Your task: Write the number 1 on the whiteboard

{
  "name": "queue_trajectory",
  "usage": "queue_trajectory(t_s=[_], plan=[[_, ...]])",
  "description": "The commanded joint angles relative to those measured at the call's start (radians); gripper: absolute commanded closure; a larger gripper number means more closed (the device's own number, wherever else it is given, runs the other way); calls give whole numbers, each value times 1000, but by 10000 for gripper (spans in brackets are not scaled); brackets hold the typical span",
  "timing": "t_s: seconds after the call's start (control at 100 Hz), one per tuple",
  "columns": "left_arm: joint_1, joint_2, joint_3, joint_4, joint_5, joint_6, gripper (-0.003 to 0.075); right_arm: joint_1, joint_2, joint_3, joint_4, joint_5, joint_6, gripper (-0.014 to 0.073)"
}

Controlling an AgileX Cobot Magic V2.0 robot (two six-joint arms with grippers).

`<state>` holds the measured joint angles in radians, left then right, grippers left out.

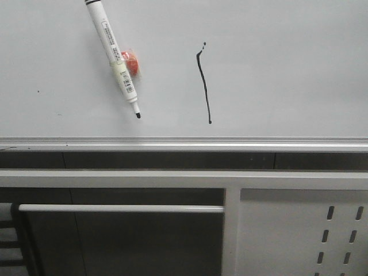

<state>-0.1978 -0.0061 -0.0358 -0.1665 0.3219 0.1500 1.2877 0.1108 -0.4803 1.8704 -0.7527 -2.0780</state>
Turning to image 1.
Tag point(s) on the large white whiteboard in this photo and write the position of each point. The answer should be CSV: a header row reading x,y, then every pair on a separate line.
x,y
213,75

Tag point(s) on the white perforated metal panel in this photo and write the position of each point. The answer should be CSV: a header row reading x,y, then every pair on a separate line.
x,y
302,232

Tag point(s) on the black slatted chair back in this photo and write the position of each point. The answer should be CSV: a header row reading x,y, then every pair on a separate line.
x,y
16,253

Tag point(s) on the white whiteboard marker pen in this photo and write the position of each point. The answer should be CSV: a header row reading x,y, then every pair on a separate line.
x,y
117,63

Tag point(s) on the white metal stand frame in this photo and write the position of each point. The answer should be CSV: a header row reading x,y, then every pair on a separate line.
x,y
231,181

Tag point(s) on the white horizontal rod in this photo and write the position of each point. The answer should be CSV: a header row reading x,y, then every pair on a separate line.
x,y
121,208

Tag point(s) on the red round magnet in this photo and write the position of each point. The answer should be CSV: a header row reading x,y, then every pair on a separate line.
x,y
132,62

